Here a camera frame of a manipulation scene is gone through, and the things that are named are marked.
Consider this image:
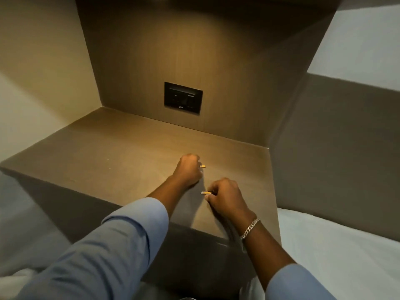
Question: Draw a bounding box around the person's right hand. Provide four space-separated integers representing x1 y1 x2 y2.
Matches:
205 177 256 230

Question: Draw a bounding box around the person's left hand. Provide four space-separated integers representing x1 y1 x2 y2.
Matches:
173 154 204 189

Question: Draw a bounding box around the person's right forearm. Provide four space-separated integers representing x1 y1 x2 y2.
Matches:
238 216 339 300

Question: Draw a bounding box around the person's left forearm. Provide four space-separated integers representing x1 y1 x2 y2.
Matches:
17 177 196 300

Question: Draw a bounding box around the brown wooden bedside table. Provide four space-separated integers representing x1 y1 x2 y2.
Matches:
0 106 282 300

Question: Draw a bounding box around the brown padded headboard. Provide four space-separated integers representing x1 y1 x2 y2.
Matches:
268 73 400 243

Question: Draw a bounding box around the white bed sheet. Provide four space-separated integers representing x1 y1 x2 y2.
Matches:
276 207 400 300

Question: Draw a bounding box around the silver chain bracelet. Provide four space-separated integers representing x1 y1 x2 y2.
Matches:
240 217 261 241

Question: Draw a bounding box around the black wall socket panel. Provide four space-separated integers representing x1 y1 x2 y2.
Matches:
164 81 203 115

